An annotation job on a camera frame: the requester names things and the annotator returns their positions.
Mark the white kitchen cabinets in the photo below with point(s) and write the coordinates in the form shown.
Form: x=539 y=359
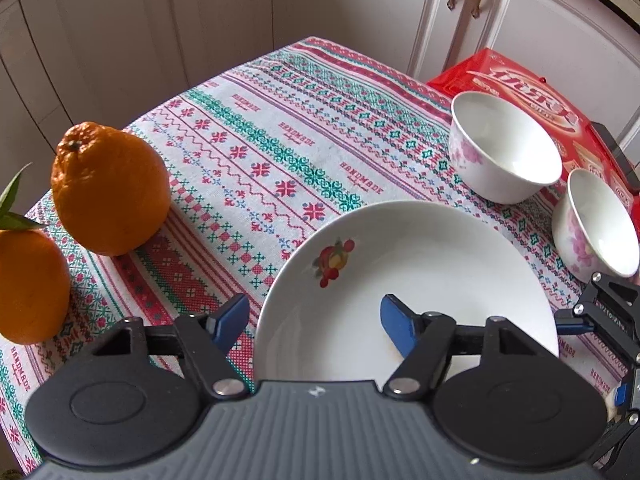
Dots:
x=225 y=10

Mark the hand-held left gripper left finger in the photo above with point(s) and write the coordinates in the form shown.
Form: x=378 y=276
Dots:
x=234 y=316

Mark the orange with green leaf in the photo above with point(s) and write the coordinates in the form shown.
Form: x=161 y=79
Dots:
x=30 y=285

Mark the bumpy orange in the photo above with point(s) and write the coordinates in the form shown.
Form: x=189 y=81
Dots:
x=110 y=190

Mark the white fruit print plate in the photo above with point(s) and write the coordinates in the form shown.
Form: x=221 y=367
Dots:
x=450 y=270

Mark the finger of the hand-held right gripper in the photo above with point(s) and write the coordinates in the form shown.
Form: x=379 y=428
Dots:
x=631 y=410
x=607 y=310

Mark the white bowl pink flowers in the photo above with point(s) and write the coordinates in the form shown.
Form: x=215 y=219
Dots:
x=600 y=220
x=505 y=140
x=612 y=402

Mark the patterned tablecloth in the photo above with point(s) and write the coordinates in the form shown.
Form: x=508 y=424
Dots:
x=300 y=135

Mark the red gift box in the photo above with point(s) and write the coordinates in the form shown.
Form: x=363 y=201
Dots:
x=510 y=75

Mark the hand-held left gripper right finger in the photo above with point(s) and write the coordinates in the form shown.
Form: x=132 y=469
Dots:
x=397 y=322

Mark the black smartphone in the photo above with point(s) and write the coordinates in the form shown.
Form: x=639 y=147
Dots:
x=625 y=160

